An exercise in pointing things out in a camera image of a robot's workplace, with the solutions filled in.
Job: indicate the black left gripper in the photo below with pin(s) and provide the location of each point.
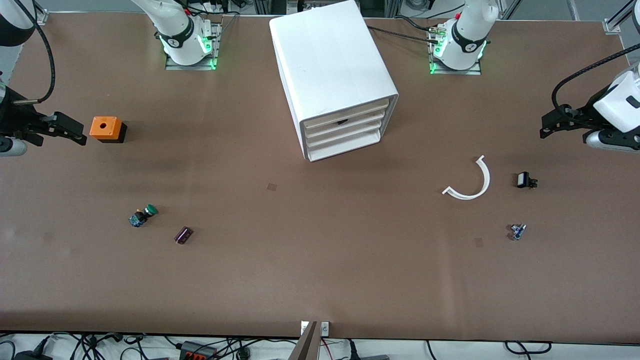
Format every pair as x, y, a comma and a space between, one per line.
580, 121

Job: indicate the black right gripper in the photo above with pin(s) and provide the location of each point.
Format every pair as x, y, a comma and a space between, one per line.
15, 120

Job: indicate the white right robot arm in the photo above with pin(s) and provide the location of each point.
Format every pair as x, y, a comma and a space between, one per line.
180, 30

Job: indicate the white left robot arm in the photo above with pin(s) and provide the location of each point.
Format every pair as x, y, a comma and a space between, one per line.
467, 35

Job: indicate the green push button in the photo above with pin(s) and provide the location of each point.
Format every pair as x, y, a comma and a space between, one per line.
142, 217

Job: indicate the white drawer cabinet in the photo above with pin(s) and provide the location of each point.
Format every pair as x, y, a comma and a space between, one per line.
325, 55

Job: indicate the orange box with hole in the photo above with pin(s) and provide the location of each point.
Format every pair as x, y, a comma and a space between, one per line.
102, 127

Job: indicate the white curved plastic strip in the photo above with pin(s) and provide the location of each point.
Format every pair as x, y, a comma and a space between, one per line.
484, 182

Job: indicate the small blue electronic component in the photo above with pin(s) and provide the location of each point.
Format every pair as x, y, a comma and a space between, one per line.
517, 232

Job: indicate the dark purple capacitor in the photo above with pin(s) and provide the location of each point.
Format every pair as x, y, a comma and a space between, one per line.
183, 235

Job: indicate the black power adapter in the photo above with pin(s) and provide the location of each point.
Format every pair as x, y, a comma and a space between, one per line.
30, 356

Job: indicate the black power strip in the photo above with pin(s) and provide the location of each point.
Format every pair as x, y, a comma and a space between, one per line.
197, 351

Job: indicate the small black switch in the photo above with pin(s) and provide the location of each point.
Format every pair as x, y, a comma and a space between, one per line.
523, 180

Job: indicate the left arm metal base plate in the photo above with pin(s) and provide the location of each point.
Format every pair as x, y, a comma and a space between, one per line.
475, 71

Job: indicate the metal table corner bracket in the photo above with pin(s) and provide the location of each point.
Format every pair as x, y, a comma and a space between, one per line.
43, 16
612, 26

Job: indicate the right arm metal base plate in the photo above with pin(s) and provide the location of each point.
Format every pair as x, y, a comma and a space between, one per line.
172, 65

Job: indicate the beige camera pole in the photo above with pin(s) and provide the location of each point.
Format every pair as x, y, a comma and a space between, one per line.
306, 347

